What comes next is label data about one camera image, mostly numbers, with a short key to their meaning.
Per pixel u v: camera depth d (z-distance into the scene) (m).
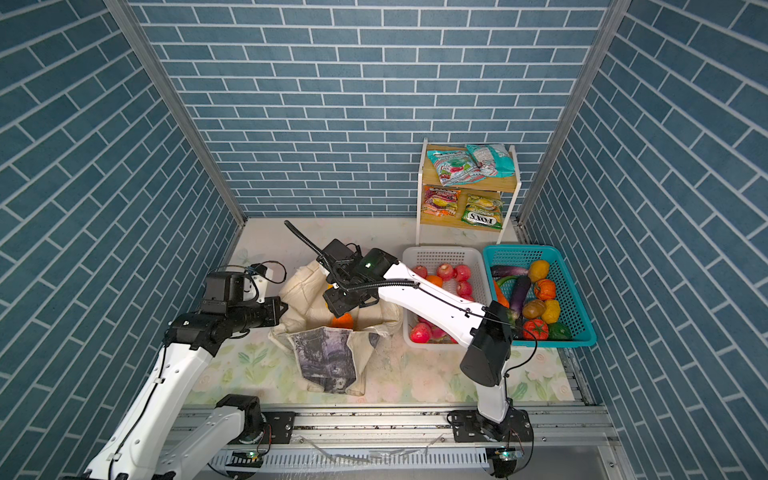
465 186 0.85
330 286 0.60
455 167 0.85
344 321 0.85
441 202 1.01
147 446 0.40
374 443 0.73
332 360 0.70
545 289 0.95
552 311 0.91
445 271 0.98
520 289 0.96
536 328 0.84
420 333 0.80
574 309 0.87
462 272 0.98
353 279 0.53
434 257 1.00
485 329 0.43
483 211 0.99
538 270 0.99
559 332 0.86
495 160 0.88
